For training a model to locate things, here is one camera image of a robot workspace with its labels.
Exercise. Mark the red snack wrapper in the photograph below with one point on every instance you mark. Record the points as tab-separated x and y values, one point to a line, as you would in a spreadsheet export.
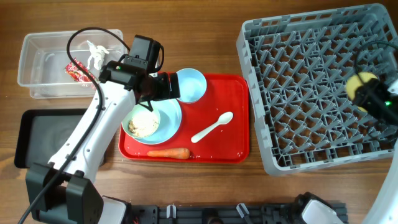
78	76

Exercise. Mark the mint green bowl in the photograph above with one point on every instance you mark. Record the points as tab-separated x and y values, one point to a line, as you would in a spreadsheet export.
141	122

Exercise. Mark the black tray bin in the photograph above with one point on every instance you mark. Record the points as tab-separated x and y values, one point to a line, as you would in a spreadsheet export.
42	133

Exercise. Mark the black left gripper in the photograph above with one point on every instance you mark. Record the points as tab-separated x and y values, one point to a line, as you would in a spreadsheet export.
173	85

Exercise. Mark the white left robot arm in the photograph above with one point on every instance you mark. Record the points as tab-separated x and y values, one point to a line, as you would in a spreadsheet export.
62	191

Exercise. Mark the orange carrot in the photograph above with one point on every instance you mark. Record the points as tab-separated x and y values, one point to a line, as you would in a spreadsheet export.
175	153

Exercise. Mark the clear plastic bin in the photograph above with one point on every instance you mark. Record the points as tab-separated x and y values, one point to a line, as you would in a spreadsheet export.
44	58

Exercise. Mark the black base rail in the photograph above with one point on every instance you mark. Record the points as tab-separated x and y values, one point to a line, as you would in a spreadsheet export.
265	214

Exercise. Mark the yellow plastic cup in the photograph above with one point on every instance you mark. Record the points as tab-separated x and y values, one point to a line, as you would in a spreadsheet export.
358	87

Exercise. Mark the red plastic tray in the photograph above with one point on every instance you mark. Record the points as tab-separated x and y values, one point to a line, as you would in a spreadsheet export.
227	143

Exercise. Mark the light blue bowl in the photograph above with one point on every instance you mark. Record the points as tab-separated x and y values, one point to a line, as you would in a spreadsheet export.
192	84

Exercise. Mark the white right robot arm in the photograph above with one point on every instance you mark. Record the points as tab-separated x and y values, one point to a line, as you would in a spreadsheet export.
374	97

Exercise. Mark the grey dishwasher rack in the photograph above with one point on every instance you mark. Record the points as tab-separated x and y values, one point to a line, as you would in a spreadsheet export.
296	67

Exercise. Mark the white tissue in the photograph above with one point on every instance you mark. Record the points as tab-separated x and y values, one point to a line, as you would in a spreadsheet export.
97	53

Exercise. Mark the white plastic spoon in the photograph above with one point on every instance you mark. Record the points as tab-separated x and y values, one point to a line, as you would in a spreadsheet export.
225	118

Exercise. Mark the light blue plate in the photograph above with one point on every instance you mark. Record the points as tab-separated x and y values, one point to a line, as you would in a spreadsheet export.
170	120

